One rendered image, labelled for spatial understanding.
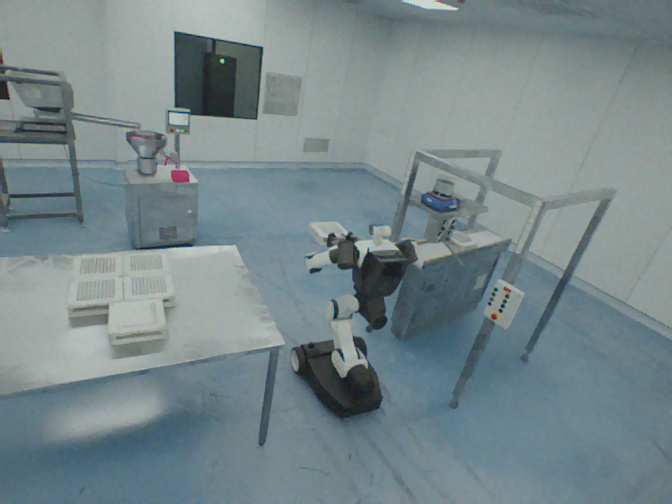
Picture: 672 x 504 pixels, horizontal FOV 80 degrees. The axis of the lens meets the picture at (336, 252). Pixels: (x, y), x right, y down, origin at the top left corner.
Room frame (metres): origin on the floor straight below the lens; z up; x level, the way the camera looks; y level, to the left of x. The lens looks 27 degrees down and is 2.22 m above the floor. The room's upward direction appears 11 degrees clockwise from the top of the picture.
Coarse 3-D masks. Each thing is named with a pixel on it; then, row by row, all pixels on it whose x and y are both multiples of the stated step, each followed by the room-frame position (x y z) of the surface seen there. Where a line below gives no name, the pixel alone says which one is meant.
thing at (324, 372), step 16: (352, 336) 2.51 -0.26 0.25; (304, 352) 2.31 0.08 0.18; (320, 352) 2.32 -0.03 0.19; (320, 368) 2.18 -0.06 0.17; (352, 368) 2.06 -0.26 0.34; (368, 368) 2.28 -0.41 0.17; (320, 384) 2.04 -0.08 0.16; (336, 384) 2.06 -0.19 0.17; (352, 384) 1.98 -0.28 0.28; (368, 384) 1.96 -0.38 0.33; (320, 400) 2.01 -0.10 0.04; (336, 400) 1.93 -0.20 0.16; (352, 400) 1.93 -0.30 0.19; (368, 400) 1.96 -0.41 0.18
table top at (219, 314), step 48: (0, 288) 1.60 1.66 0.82; (48, 288) 1.67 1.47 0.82; (192, 288) 1.93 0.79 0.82; (240, 288) 2.03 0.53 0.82; (0, 336) 1.29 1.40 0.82; (48, 336) 1.35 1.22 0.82; (96, 336) 1.40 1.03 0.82; (192, 336) 1.53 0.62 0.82; (240, 336) 1.60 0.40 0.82; (0, 384) 1.05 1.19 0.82; (48, 384) 1.10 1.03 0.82
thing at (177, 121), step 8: (168, 112) 4.00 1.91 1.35; (176, 112) 4.05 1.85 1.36; (184, 112) 4.10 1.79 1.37; (168, 120) 4.00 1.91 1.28; (176, 120) 4.05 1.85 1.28; (184, 120) 4.10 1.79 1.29; (168, 128) 4.00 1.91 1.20; (176, 128) 4.05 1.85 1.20; (184, 128) 4.10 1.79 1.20; (176, 136) 4.09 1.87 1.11; (176, 144) 4.09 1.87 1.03; (176, 168) 4.09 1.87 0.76
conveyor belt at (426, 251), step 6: (468, 234) 3.63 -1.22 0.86; (474, 234) 3.66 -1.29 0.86; (480, 240) 3.53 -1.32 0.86; (486, 240) 3.56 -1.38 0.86; (420, 246) 3.11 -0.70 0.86; (426, 246) 3.14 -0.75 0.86; (432, 246) 3.17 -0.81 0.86; (438, 246) 3.19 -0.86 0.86; (444, 246) 3.22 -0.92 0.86; (420, 252) 2.99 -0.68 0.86; (426, 252) 3.02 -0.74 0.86; (432, 252) 3.04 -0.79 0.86; (438, 252) 3.07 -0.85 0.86; (444, 252) 3.09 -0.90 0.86; (450, 252) 3.12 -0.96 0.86; (420, 258) 2.88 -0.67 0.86; (426, 258) 2.90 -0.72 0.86; (414, 264) 2.83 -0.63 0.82; (420, 264) 2.79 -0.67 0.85
